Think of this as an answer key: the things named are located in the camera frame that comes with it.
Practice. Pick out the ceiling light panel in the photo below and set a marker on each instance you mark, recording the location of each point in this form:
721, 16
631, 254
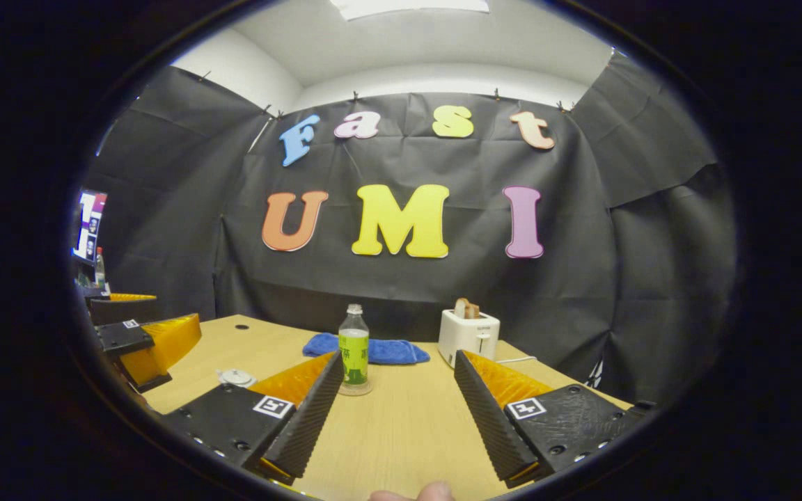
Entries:
408, 7

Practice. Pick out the white toaster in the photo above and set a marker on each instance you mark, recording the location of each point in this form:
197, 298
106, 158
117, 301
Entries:
467, 341

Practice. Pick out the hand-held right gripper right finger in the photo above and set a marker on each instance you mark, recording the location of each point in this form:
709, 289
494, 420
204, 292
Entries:
488, 424

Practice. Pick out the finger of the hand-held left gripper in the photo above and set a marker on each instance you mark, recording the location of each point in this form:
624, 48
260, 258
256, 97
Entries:
126, 312
122, 337

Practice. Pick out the computer monitor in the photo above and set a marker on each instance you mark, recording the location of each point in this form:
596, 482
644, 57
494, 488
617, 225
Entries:
91, 223

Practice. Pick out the toasted bread slice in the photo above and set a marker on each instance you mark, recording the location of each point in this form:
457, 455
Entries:
474, 311
460, 308

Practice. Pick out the black backdrop cloth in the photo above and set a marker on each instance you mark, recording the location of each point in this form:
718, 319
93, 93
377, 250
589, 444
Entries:
443, 292

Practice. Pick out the blue towel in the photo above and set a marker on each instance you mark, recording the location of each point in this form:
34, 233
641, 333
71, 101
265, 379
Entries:
394, 351

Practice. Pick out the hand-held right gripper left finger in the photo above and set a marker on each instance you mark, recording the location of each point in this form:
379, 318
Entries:
307, 424

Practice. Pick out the red cap plastic bottle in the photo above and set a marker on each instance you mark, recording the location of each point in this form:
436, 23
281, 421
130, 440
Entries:
100, 275

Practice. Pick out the round brown coaster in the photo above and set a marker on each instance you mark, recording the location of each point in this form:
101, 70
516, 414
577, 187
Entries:
356, 392

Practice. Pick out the green label water bottle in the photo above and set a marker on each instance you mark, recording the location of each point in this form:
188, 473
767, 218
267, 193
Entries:
354, 355

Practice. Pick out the white teacup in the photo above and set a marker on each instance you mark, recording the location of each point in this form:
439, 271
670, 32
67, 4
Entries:
251, 383

